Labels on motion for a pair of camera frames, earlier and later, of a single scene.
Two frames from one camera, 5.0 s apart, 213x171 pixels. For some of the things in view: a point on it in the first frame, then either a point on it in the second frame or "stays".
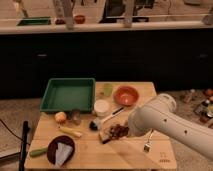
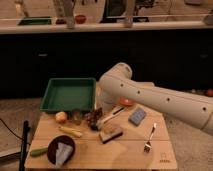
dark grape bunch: x=119 y=131 -> x=92 y=118
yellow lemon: x=60 y=117 stays
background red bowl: x=79 y=19 stays
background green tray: x=35 y=21 stays
